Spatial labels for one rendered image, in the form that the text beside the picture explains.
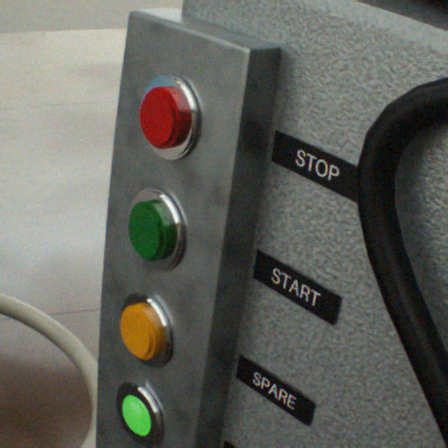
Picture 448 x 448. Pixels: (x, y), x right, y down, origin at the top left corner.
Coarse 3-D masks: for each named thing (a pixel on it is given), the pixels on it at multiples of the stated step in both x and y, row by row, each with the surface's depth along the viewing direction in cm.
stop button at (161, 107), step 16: (160, 96) 35; (176, 96) 35; (144, 112) 36; (160, 112) 35; (176, 112) 34; (144, 128) 36; (160, 128) 35; (176, 128) 35; (160, 144) 35; (176, 144) 35
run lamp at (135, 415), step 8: (128, 400) 41; (136, 400) 41; (128, 408) 41; (136, 408) 41; (144, 408) 41; (128, 416) 41; (136, 416) 41; (144, 416) 41; (128, 424) 42; (136, 424) 41; (144, 424) 41; (136, 432) 42; (144, 432) 41
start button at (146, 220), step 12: (144, 204) 37; (156, 204) 37; (132, 216) 38; (144, 216) 37; (156, 216) 37; (132, 228) 38; (144, 228) 37; (156, 228) 36; (168, 228) 36; (132, 240) 38; (144, 240) 37; (156, 240) 37; (168, 240) 37; (144, 252) 37; (156, 252) 37
